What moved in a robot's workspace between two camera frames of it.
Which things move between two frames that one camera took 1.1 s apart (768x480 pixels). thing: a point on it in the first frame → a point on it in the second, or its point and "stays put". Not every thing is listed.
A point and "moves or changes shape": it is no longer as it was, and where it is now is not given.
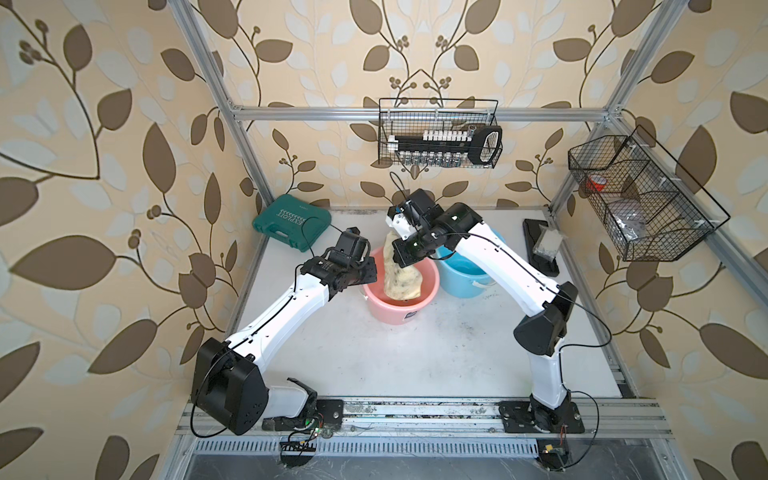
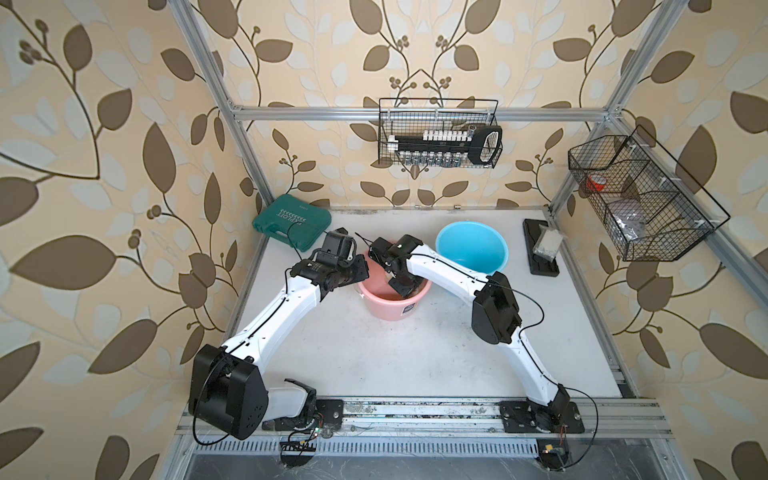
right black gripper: [402, 254] → [401, 289]
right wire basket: [652, 209] stays put
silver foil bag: [632, 224] stays put
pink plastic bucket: [402, 312] moves or changes shape
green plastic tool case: [295, 220] stays put
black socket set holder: [449, 148] stays put
